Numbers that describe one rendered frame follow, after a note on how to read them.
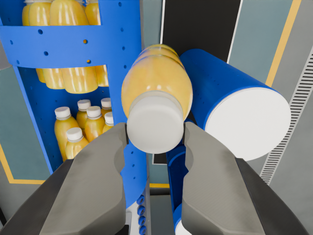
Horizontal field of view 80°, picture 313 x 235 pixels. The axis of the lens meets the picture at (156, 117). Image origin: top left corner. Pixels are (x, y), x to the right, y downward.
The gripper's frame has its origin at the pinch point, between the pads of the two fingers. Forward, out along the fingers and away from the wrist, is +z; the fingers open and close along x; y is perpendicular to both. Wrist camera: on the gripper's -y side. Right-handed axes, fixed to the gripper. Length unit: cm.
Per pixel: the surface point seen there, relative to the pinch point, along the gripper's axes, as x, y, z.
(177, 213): 8, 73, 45
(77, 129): -22.4, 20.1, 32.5
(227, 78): 24, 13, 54
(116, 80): -8.2, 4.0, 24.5
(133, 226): -14, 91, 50
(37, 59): -20.0, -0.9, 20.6
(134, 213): -13, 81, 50
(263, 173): 115, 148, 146
